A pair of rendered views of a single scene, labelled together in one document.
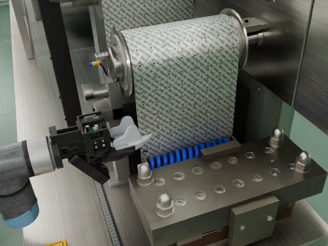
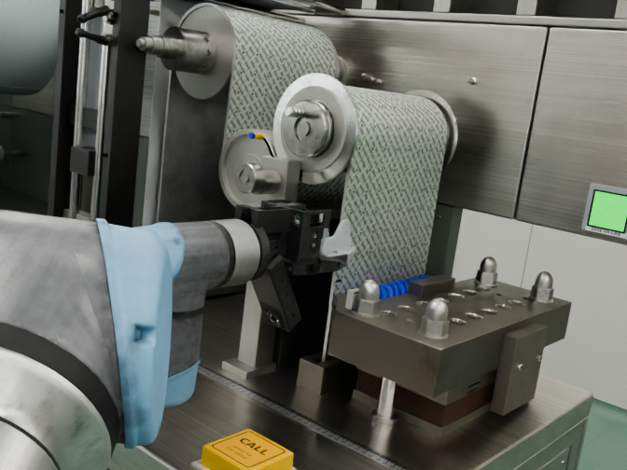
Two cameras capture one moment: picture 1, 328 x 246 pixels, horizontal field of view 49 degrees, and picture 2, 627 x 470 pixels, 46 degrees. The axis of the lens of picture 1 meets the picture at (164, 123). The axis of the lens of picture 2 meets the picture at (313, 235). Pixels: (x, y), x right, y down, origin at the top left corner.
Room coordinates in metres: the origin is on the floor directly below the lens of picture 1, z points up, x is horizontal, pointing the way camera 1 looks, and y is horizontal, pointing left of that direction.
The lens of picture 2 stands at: (-0.16, 0.60, 1.30)
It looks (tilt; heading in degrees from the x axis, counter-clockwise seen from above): 11 degrees down; 328
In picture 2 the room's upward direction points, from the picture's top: 7 degrees clockwise
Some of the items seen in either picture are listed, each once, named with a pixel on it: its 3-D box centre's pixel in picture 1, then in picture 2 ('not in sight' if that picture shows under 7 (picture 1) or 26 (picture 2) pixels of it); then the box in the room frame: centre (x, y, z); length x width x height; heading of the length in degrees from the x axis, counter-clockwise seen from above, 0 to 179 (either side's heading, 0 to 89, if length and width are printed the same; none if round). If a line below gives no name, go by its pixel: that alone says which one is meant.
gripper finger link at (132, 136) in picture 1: (133, 135); (341, 241); (0.62, 0.07, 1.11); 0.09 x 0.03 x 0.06; 108
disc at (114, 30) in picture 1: (120, 62); (313, 129); (0.69, 0.08, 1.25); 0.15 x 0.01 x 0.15; 19
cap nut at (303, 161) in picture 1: (303, 159); (543, 285); (0.58, -0.30, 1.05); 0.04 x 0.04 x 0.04
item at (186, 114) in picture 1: (188, 118); (388, 233); (0.67, -0.06, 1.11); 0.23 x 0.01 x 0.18; 109
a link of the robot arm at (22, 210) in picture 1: (11, 197); (148, 347); (0.56, 0.34, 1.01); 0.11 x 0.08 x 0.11; 58
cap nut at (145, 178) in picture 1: (144, 173); (368, 297); (0.57, 0.05, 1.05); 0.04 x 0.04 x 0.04
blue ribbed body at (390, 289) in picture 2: (191, 153); (392, 293); (0.65, -0.06, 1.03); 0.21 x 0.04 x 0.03; 109
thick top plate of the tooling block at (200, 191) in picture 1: (226, 184); (461, 325); (0.57, -0.13, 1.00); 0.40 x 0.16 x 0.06; 109
